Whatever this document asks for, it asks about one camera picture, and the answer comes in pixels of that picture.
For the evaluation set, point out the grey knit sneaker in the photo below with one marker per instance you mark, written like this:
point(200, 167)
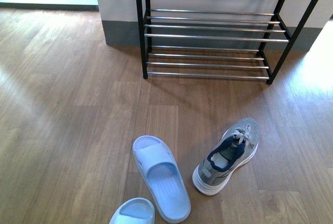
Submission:
point(237, 147)

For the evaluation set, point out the black metal shoe rack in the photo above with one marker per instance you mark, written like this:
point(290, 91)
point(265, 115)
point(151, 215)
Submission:
point(219, 39)

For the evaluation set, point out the light blue slide sandal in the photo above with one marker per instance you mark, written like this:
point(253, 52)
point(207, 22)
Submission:
point(136, 210)
point(162, 176)

